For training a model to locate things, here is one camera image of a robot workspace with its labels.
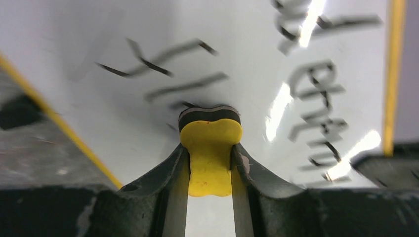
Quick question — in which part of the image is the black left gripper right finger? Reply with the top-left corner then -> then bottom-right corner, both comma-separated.
231,144 -> 419,237

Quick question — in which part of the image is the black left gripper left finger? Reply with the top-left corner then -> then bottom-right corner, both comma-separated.
0,145 -> 190,237

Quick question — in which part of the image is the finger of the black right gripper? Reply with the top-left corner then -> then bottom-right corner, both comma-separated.
350,142 -> 419,191

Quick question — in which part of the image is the yellow whiteboard eraser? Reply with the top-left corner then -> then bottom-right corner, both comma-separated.
178,105 -> 243,197

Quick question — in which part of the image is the yellow framed whiteboard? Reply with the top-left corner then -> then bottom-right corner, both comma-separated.
0,0 -> 406,237

